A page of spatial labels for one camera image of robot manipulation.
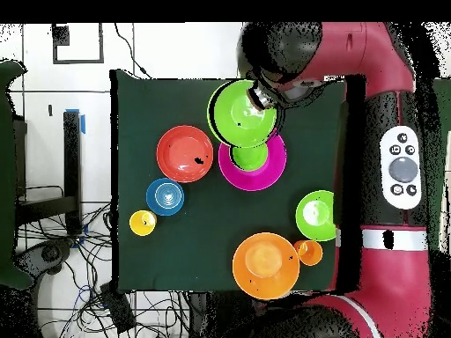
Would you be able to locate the large green plastic bowl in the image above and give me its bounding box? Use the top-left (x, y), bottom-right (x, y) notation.
top-left (206, 79), bottom-right (279, 149)
top-left (294, 189), bottom-right (336, 243)

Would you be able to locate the small green plastic bowl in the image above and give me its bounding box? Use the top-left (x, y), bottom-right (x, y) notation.
top-left (230, 143), bottom-right (270, 173)

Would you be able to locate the pink plastic bowl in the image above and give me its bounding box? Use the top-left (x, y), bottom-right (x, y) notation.
top-left (218, 131), bottom-right (288, 192)

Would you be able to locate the red plastic bowl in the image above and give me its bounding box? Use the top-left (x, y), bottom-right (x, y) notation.
top-left (156, 124), bottom-right (215, 183)

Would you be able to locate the dark green table cloth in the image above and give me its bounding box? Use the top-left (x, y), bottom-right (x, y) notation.
top-left (109, 68), bottom-right (350, 293)

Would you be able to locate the blue plastic bowl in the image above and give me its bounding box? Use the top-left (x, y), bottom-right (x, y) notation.
top-left (145, 177), bottom-right (186, 217)

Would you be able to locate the orange plastic cup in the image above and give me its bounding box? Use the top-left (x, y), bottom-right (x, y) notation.
top-left (293, 239), bottom-right (324, 267)

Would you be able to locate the yellow plastic cup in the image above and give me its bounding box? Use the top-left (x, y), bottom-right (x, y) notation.
top-left (129, 209), bottom-right (158, 237)

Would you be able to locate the large orange plastic bowl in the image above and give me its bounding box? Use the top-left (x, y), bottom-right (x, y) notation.
top-left (232, 231), bottom-right (301, 301)

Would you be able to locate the black metal stand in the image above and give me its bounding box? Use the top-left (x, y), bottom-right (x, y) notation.
top-left (13, 109), bottom-right (85, 236)

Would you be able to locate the green cloth side table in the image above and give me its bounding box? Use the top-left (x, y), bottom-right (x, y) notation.
top-left (0, 58), bottom-right (34, 290)
top-left (433, 77), bottom-right (451, 247)

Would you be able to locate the black chair base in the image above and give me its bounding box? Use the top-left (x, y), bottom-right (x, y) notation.
top-left (15, 237), bottom-right (77, 283)

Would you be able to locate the black square floor frame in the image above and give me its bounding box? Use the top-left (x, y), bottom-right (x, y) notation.
top-left (51, 22), bottom-right (105, 65)

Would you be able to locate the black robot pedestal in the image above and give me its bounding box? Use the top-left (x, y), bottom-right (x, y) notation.
top-left (186, 290), bottom-right (262, 338)

